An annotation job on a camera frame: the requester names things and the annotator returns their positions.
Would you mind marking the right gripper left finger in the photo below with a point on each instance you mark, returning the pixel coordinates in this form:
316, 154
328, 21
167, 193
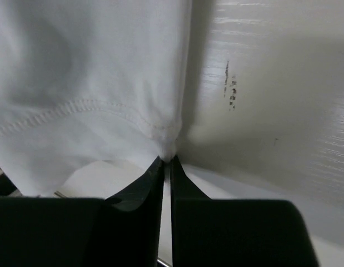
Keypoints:
122, 230

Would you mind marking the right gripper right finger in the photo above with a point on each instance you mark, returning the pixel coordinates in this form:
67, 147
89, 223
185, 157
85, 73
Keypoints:
234, 232

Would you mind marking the white skirt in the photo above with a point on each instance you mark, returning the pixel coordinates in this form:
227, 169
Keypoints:
86, 81

